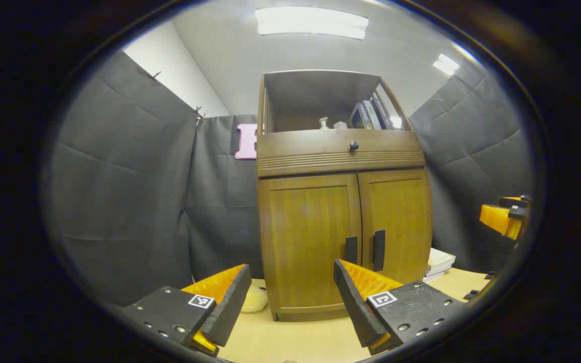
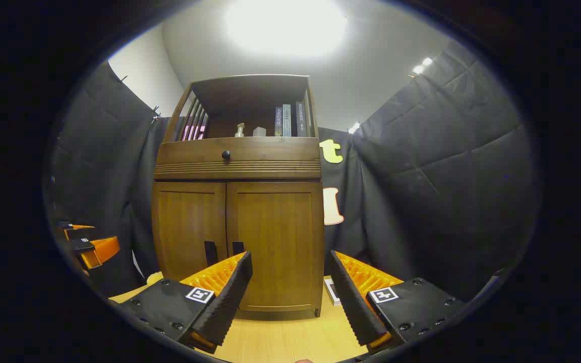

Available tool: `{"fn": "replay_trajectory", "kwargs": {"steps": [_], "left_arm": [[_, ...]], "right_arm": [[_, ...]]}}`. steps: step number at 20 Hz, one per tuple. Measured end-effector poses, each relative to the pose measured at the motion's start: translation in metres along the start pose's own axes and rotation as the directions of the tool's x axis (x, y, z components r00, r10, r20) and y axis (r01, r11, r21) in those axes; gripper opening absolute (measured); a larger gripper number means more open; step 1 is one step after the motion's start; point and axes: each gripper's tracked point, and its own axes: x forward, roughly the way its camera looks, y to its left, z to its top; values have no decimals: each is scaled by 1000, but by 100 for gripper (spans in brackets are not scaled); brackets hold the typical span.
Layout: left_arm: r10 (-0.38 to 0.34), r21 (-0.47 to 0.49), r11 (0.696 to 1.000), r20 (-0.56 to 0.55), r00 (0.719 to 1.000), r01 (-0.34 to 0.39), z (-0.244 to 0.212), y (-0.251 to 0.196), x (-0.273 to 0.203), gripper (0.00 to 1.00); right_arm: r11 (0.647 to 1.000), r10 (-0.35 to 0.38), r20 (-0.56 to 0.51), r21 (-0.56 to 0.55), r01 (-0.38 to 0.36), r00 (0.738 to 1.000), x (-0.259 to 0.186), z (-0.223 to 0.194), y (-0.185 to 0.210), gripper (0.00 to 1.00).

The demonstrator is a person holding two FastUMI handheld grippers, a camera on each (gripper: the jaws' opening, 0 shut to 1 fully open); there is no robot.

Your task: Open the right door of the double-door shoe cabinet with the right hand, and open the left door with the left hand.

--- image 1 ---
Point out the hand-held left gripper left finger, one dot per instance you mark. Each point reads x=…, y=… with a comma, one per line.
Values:
x=230, y=307

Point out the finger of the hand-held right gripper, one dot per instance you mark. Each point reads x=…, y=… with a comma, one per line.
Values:
x=497, y=219

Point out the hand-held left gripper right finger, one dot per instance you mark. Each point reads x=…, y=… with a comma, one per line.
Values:
x=353, y=307

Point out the wooden shoe cabinet door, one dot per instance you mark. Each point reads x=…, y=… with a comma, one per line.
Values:
x=396, y=217
x=305, y=237

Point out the wooden double-door shoe cabinet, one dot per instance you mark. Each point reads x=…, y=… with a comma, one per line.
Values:
x=315, y=88

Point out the wooden cabinet drawer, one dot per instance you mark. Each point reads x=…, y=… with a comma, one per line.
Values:
x=321, y=151

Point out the pale yellow soft object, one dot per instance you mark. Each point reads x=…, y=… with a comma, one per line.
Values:
x=254, y=300

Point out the white book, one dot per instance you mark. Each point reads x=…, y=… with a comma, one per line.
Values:
x=434, y=275
x=441, y=258

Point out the small ceiling light panel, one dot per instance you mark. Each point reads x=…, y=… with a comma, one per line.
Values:
x=445, y=64

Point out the grey book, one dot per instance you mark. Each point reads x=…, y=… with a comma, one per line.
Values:
x=371, y=115

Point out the black backdrop cloth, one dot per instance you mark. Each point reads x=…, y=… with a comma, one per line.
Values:
x=119, y=176

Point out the dark blue book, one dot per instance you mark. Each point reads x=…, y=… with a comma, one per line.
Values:
x=357, y=117

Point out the white pump bottle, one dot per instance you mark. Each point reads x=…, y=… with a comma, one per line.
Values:
x=324, y=123

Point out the metal clip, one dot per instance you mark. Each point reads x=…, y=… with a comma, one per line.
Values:
x=198, y=115

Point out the large ceiling light panel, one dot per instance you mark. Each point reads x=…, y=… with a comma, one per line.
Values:
x=310, y=22

